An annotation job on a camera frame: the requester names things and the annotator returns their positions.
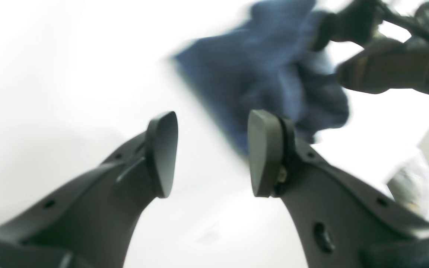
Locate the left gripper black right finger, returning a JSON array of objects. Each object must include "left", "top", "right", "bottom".
[{"left": 248, "top": 110, "right": 429, "bottom": 268}]

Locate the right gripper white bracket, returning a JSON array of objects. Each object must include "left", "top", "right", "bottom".
[{"left": 311, "top": 0, "right": 429, "bottom": 94}]

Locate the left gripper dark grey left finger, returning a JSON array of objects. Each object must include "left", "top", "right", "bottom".
[{"left": 0, "top": 111, "right": 178, "bottom": 268}]

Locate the dark blue T-shirt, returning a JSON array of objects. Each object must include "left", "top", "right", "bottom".
[{"left": 174, "top": 0, "right": 349, "bottom": 157}]

